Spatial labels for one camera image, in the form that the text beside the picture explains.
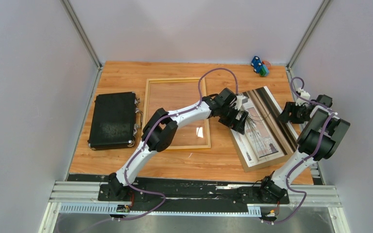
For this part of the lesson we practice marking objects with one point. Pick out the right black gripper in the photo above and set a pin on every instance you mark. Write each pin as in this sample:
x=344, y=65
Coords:
x=290, y=107

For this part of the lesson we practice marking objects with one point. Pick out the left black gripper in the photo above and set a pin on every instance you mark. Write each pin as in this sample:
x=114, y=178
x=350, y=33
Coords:
x=238, y=126

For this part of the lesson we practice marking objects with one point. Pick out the photo print board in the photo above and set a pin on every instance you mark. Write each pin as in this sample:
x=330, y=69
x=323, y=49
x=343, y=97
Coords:
x=267, y=141

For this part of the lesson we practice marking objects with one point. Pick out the wooden picture frame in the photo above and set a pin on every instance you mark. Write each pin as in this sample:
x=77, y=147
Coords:
x=173, y=94

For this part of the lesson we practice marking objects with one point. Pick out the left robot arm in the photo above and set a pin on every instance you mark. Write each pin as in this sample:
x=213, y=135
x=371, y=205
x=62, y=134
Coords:
x=160, y=130

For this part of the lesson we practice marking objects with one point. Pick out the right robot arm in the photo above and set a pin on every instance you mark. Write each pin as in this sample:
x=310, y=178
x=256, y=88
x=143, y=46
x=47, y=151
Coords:
x=318, y=140

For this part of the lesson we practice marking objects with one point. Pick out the blue green toy blocks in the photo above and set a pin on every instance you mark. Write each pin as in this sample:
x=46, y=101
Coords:
x=259, y=67

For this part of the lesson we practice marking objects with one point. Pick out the orange round object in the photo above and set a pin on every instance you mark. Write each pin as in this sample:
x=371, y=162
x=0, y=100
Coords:
x=267, y=64

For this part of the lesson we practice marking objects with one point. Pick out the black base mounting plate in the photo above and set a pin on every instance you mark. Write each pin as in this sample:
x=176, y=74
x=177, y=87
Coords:
x=177, y=196

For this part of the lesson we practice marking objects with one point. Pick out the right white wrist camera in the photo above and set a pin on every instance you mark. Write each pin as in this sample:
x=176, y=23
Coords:
x=303, y=98

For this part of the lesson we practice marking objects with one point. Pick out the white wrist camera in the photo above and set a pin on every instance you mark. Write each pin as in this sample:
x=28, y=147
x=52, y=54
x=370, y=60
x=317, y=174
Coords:
x=303, y=98
x=240, y=100

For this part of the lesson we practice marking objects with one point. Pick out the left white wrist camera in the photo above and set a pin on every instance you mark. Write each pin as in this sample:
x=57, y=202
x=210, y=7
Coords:
x=240, y=100

